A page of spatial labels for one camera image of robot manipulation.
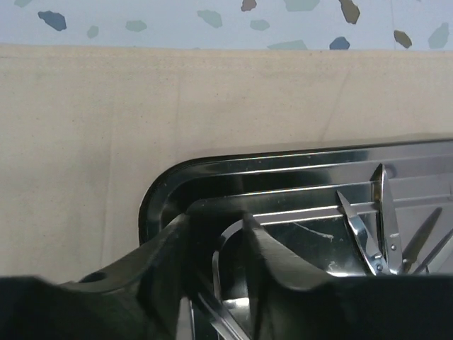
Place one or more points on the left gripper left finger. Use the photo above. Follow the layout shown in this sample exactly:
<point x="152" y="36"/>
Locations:
<point x="136" y="297"/>

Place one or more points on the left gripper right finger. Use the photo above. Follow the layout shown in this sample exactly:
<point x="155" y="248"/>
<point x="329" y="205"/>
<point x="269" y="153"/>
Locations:
<point x="292" y="299"/>

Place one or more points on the steel surgical scissors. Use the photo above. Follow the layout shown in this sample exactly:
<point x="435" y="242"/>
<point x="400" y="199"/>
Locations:
<point x="380" y="250"/>

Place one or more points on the steel instrument tray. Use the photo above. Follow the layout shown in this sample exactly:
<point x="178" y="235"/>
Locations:
<point x="293" y="195"/>

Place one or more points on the beige cloth wrap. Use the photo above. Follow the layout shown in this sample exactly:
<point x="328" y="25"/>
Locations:
<point x="86" y="130"/>

